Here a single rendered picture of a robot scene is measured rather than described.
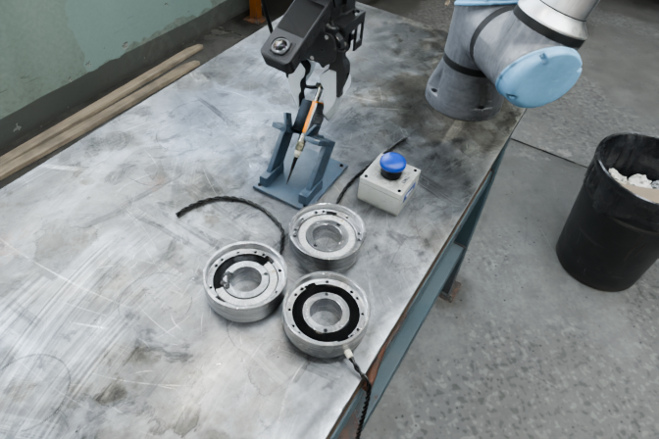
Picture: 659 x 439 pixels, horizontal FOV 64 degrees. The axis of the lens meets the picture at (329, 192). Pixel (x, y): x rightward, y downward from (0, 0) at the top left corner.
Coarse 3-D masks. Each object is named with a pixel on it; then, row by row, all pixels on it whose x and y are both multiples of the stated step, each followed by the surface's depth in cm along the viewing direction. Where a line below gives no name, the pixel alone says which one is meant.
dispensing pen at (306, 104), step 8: (320, 80) 78; (320, 88) 78; (320, 96) 79; (304, 104) 78; (304, 112) 78; (296, 120) 78; (304, 120) 78; (296, 128) 78; (304, 136) 80; (296, 144) 80; (304, 144) 80; (296, 152) 80; (296, 160) 81; (288, 176) 81
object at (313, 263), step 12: (312, 204) 76; (324, 204) 76; (336, 204) 76; (300, 216) 75; (312, 216) 76; (336, 216) 76; (348, 216) 76; (312, 228) 74; (324, 228) 76; (336, 228) 75; (360, 228) 75; (312, 240) 73; (336, 240) 76; (360, 240) 73; (300, 252) 70; (348, 252) 72; (360, 252) 72; (312, 264) 70; (324, 264) 70; (336, 264) 70; (348, 264) 71
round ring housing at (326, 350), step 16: (320, 272) 67; (336, 272) 67; (288, 288) 65; (304, 288) 67; (352, 288) 67; (288, 304) 65; (304, 304) 65; (320, 304) 67; (336, 304) 66; (368, 304) 64; (288, 320) 62; (368, 320) 63; (288, 336) 63; (304, 336) 62; (352, 336) 61; (304, 352) 64; (320, 352) 61; (336, 352) 61
